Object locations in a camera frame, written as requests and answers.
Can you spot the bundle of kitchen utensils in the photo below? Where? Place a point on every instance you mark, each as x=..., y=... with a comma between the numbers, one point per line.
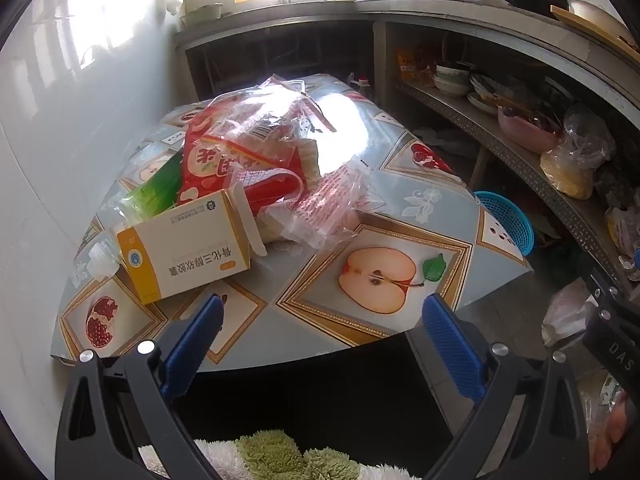
x=530, y=112

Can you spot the orange seasoning packet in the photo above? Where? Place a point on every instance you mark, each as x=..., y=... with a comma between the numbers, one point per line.
x=410, y=62

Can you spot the clear crumpled plastic bag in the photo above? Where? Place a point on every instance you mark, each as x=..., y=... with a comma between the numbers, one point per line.
x=270, y=105

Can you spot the white pan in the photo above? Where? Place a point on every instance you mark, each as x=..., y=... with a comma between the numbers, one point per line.
x=595, y=12

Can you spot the plastic bag with green print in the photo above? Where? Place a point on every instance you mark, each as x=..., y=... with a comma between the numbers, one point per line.
x=607, y=390

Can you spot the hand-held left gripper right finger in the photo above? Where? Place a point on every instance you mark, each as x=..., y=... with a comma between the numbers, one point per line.
x=450, y=345

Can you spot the person's right hand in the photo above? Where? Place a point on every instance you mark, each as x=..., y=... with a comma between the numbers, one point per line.
x=617, y=430

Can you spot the red snack bag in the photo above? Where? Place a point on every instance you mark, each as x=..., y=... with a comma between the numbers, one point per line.
x=210, y=160

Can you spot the dark bottle with red cap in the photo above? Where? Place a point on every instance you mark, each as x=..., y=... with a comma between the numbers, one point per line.
x=361, y=82

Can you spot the pink plastic basin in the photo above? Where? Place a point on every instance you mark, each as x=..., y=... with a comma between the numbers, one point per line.
x=525, y=135

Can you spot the blue plastic basket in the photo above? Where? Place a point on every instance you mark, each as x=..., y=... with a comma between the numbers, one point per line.
x=505, y=215

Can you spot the green enamel basin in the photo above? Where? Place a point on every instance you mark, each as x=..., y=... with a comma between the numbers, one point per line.
x=202, y=14

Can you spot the fruit print tablecloth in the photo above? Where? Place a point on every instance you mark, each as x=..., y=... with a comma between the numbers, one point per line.
x=440, y=220

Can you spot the concrete kitchen counter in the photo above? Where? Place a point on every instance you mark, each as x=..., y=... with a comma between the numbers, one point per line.
x=425, y=7

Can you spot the plastic bag of dried goods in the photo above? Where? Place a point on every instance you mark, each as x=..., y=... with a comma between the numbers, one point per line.
x=622, y=225

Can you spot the wooden cutting board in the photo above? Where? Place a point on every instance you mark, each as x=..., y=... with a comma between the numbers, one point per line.
x=590, y=27

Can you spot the green drink bottle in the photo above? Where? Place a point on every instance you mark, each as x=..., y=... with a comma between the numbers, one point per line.
x=150, y=195

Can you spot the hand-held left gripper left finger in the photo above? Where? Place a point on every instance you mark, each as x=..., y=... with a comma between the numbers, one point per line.
x=195, y=340

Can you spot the grey floor rag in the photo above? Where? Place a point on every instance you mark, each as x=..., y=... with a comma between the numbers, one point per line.
x=445, y=140

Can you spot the person's fuzzy green white clothing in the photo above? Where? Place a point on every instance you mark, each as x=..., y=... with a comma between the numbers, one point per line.
x=270, y=452

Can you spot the white and orange medicine box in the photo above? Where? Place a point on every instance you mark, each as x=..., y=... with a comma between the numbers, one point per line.
x=190, y=255

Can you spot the clear bag with red print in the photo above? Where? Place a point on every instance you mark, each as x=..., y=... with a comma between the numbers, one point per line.
x=340, y=195

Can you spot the white bag on floor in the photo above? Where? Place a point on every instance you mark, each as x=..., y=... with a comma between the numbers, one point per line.
x=565, y=310

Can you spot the bag of yellow grain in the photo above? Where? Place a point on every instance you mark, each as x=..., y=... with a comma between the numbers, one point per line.
x=565, y=175

